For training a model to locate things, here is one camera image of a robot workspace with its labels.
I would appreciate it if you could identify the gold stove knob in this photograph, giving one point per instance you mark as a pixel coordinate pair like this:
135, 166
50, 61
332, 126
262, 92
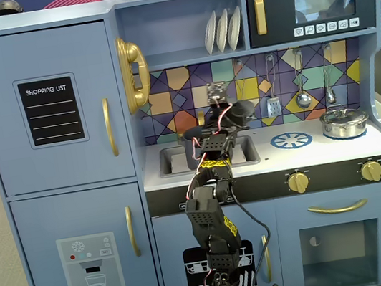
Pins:
372, 170
298, 182

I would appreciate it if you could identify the black helmet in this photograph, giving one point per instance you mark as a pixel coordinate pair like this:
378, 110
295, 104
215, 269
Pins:
7, 6

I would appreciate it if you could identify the gripper mounted camera board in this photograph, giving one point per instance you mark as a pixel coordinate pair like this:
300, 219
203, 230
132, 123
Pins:
216, 90

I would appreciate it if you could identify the metal toy ladle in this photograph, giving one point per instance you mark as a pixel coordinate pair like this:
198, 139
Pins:
303, 100

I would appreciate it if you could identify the metal slotted spatula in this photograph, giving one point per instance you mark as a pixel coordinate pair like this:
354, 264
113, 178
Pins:
273, 107

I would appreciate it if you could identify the blue dishwasher door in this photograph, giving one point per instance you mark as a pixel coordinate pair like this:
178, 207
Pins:
168, 233

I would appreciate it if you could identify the shiny steel pot lid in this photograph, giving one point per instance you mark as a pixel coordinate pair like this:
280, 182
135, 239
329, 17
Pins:
342, 114

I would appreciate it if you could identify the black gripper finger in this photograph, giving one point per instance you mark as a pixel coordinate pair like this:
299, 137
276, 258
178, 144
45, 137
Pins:
211, 128
215, 113

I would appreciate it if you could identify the gold toy faucet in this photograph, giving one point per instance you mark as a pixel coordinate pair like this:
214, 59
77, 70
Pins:
201, 117

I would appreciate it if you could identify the shiny steel toy pot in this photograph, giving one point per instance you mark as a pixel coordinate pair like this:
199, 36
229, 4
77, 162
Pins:
344, 131

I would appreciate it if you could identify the metal slotted skimmer spoon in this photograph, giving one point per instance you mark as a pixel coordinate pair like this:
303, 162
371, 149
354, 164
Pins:
237, 70

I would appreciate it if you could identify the gold toy telephone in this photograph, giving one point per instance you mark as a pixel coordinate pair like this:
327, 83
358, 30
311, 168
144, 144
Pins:
131, 54

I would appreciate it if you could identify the small metal spoon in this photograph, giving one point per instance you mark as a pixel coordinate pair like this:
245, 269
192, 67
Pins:
330, 95

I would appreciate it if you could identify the black shopping list chalkboard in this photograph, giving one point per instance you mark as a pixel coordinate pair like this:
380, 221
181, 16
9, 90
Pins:
50, 110

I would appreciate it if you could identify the white toy plate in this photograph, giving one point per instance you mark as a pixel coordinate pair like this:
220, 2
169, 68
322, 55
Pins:
210, 34
235, 29
222, 32

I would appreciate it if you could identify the blue fridge door with dispenser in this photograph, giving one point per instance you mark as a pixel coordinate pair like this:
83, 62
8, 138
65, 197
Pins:
37, 229

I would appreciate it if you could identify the blue toy play kitchen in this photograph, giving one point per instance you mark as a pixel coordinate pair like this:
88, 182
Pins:
47, 17

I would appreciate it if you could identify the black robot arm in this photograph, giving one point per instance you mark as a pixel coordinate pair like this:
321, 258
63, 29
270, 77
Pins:
210, 219

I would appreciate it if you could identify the gray toy cooking pot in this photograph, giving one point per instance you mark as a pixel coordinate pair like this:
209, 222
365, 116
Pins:
190, 154

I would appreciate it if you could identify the blue oven door with window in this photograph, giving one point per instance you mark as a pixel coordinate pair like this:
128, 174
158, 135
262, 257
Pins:
290, 243

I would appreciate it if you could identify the blue fridge door with chalkboard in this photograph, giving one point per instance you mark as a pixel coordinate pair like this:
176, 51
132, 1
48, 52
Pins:
2, 144

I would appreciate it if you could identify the gray toy sink basin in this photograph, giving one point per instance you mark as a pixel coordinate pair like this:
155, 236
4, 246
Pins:
164, 161

